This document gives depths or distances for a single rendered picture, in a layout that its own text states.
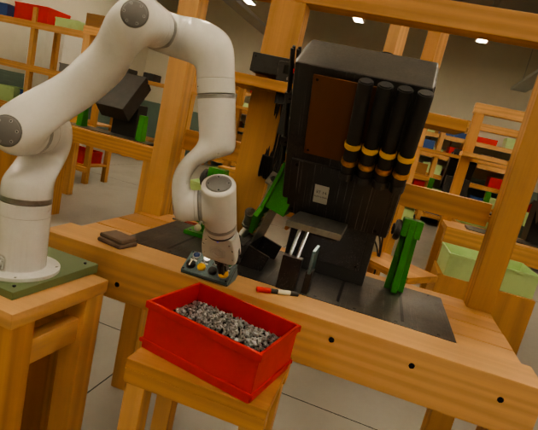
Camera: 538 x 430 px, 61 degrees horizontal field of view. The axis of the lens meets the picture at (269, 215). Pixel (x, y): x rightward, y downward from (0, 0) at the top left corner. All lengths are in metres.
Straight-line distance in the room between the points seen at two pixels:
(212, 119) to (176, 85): 0.95
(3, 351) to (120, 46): 0.73
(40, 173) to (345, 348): 0.91
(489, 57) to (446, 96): 1.19
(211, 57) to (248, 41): 11.39
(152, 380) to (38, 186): 0.54
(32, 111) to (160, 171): 0.95
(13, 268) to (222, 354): 0.58
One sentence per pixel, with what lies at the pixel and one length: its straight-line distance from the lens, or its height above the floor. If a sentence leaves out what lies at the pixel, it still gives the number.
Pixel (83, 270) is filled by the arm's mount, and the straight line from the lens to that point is 1.38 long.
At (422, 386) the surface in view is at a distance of 1.34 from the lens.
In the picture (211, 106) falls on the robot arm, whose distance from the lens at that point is 1.07.
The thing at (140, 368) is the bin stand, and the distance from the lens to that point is 1.12.
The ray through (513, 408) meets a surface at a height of 0.83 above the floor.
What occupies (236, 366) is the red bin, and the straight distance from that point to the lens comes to 1.02.
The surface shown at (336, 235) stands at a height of 1.12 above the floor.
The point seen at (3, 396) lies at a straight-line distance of 1.29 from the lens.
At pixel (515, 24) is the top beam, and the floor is 1.90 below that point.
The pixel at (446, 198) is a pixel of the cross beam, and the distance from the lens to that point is 1.91.
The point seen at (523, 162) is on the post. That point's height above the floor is 1.45.
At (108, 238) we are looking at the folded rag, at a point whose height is 0.92.
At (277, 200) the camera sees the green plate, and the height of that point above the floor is 1.14.
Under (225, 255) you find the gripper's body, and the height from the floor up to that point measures 1.02.
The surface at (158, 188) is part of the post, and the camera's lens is 2.05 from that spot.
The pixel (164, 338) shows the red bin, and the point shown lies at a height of 0.85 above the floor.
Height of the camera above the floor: 1.38
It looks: 11 degrees down
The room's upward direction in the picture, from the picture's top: 13 degrees clockwise
